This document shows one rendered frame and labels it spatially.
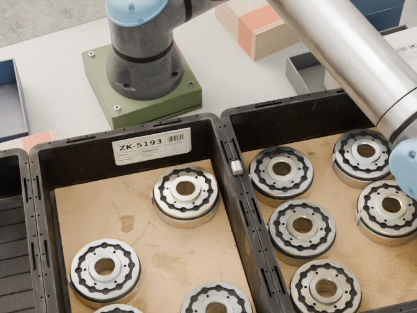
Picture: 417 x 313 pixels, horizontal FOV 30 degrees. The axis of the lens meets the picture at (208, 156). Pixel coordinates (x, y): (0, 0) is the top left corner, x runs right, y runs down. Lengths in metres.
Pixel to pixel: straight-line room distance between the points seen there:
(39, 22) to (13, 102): 1.26
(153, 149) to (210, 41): 0.48
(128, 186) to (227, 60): 0.47
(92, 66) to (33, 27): 1.27
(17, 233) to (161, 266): 0.24
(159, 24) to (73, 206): 0.36
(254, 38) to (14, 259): 0.68
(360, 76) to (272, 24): 0.71
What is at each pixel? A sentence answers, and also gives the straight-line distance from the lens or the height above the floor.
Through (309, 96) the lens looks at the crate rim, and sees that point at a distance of 1.26.
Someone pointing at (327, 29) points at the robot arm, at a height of 1.23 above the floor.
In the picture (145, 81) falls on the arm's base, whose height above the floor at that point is 0.80.
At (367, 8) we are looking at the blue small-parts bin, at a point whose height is 0.79.
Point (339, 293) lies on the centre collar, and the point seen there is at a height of 0.87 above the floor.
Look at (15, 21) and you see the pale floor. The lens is 2.86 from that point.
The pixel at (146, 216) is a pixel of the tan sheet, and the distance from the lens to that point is 1.24.
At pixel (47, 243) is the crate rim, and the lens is 1.11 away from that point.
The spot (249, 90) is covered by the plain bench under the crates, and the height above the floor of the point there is 0.70.
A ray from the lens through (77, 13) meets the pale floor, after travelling 2.84.
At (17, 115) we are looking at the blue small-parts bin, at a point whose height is 0.70.
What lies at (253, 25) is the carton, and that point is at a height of 0.78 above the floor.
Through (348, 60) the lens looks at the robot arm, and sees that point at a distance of 0.92.
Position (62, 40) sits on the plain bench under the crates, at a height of 0.70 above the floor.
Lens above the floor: 1.86
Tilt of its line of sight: 52 degrees down
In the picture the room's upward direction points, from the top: 1 degrees counter-clockwise
